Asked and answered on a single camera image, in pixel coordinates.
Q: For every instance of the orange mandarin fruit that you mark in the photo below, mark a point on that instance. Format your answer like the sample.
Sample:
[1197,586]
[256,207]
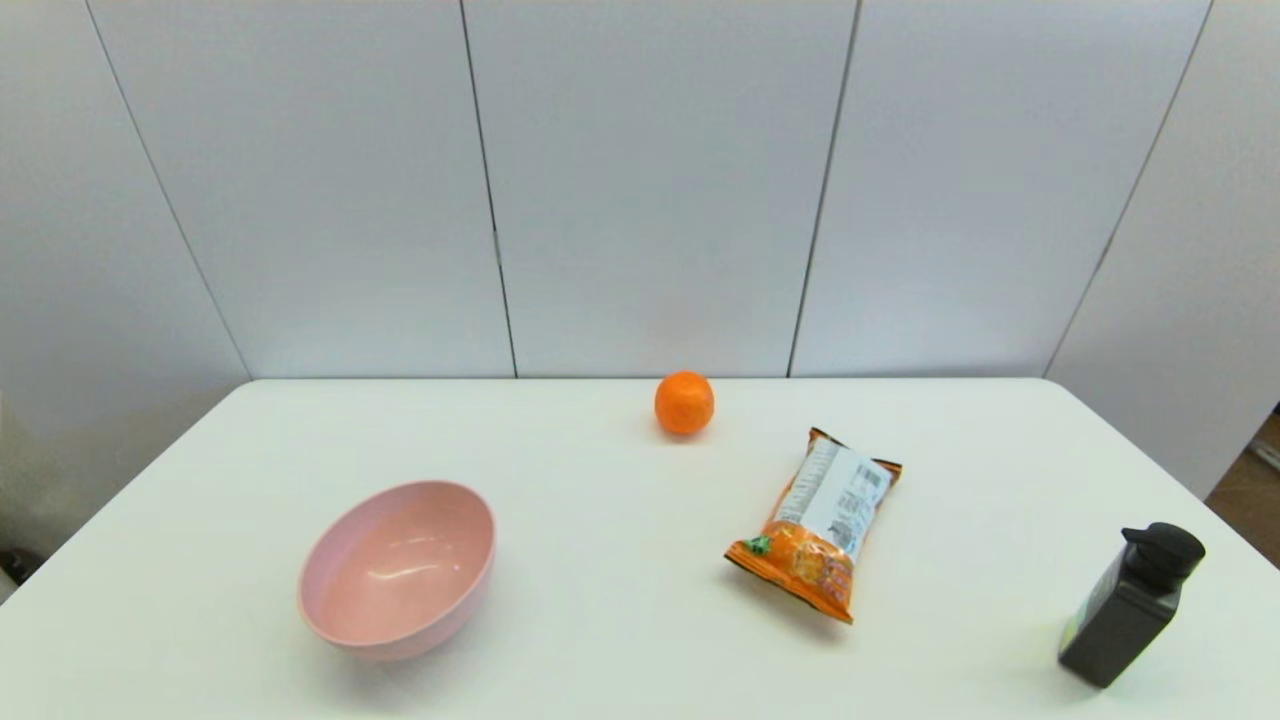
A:
[684,402]

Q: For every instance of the orange snack bag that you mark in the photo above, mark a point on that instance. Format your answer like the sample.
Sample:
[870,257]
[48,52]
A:
[822,525]

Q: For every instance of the pink plastic bowl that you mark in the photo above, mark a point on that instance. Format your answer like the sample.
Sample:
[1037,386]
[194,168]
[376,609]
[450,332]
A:
[395,575]

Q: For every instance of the black pump bottle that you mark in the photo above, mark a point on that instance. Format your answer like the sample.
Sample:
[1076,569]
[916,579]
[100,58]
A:
[1125,615]

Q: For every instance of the dark object on floor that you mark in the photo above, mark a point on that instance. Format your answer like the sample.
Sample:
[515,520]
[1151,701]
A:
[18,566]

